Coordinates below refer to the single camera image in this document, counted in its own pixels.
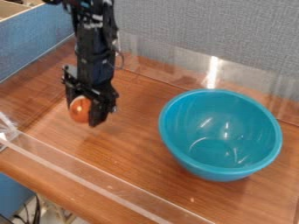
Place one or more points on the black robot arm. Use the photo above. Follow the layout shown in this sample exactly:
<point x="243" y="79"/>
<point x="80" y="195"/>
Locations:
<point x="92" y="17"/>

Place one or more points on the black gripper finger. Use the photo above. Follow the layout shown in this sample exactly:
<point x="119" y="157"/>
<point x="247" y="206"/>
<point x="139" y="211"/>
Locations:
<point x="102" y="107"/>
<point x="72" y="93"/>

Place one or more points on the clear acrylic barrier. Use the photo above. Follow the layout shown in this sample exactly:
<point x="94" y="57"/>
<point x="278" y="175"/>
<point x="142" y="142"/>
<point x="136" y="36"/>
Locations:
<point x="19" y="52"/>
<point x="151" y="206"/>
<point x="188" y="69"/>

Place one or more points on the brown and white toy mushroom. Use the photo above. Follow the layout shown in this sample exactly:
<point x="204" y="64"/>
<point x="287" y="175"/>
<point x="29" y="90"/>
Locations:
<point x="79" y="109"/>

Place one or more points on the clear acrylic front barrier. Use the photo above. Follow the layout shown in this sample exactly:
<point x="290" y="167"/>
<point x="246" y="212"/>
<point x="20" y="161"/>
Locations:
<point x="151" y="206"/>

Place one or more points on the clear acrylic back barrier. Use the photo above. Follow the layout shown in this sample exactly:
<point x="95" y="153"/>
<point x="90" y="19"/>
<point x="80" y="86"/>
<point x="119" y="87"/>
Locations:
<point x="188" y="69"/>

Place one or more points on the clear acrylic left barrier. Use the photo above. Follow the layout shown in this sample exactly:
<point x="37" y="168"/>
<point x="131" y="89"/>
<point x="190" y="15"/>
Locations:
<point x="19" y="52"/>

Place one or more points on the blue plastic bowl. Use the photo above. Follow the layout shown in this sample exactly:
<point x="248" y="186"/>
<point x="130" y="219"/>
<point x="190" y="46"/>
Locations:
<point x="220" y="133"/>

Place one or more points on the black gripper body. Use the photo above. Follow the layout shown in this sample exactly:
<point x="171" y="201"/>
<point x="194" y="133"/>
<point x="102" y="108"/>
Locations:
<point x="100" y="91"/>

